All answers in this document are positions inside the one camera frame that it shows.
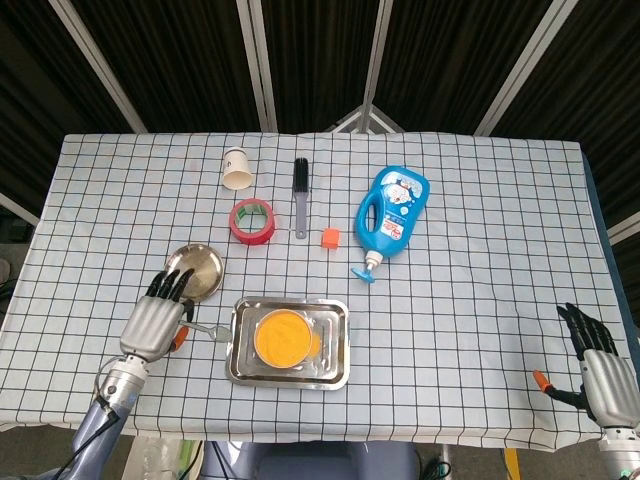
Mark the white partition frame post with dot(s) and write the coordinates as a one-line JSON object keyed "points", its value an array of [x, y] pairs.
{"points": [[17, 206], [622, 229], [525, 70], [100, 70], [257, 70], [372, 70]]}

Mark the yellow strip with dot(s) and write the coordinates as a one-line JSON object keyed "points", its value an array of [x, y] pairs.
{"points": [[511, 465]]}

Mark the white paper cup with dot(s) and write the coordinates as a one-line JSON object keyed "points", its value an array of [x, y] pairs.
{"points": [[236, 170]]}

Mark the silver metal spoon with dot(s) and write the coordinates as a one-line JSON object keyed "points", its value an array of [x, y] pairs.
{"points": [[220, 332]]}

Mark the white checked tablecloth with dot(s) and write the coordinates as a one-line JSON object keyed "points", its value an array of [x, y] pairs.
{"points": [[450, 325]]}

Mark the clear plastic bag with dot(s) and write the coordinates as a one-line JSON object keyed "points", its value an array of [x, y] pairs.
{"points": [[160, 460]]}

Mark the bowl of orange powder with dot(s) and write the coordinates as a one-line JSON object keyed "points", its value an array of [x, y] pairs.
{"points": [[282, 339]]}

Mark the black grey brush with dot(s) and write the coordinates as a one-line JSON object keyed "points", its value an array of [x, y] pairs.
{"points": [[300, 200]]}

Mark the orange cube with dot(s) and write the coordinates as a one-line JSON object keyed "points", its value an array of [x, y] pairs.
{"points": [[330, 238]]}

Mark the white triangular frame foot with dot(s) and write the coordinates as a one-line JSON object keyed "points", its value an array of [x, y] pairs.
{"points": [[367, 117]]}

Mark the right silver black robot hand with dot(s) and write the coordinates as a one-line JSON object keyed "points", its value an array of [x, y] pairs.
{"points": [[610, 380]]}

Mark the blue pump detergent bottle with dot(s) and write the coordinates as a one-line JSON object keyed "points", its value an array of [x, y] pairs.
{"points": [[395, 210]]}

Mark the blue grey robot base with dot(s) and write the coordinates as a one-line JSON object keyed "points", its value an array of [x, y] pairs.
{"points": [[310, 465]]}

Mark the rectangular steel tray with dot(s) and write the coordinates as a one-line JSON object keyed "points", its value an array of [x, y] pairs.
{"points": [[240, 375]]}

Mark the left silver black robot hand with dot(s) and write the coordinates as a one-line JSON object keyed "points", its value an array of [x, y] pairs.
{"points": [[150, 325]]}

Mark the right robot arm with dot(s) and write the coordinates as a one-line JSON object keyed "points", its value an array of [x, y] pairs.
{"points": [[620, 452]]}

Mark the red tape roll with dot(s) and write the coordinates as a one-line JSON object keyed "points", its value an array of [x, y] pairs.
{"points": [[240, 232]]}

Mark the round steel plate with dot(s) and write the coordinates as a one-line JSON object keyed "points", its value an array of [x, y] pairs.
{"points": [[205, 265]]}

